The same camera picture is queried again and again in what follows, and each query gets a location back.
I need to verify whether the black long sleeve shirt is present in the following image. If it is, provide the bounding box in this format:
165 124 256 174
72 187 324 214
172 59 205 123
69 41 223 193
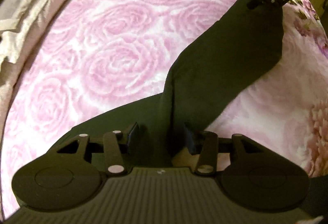
49 0 328 217

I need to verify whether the pink floral bed sheet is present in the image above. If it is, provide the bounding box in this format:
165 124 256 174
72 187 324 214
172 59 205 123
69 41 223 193
1 0 327 217

